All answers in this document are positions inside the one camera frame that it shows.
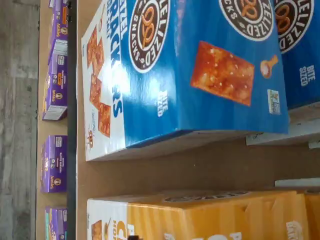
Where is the yellow white pretzel crackers box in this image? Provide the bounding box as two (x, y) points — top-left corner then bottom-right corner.
(86, 190), (309, 240)
(305, 190), (320, 240)

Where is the brown wooden shelf board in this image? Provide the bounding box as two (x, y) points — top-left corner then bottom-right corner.
(75, 0), (320, 240)
(36, 0), (69, 240)

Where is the purple pasta box teal label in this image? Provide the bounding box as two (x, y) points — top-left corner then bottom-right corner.
(44, 205), (68, 240)

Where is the blue white pretzel crackers box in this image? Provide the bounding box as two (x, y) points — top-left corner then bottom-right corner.
(273, 0), (320, 110)
(80, 0), (290, 162)

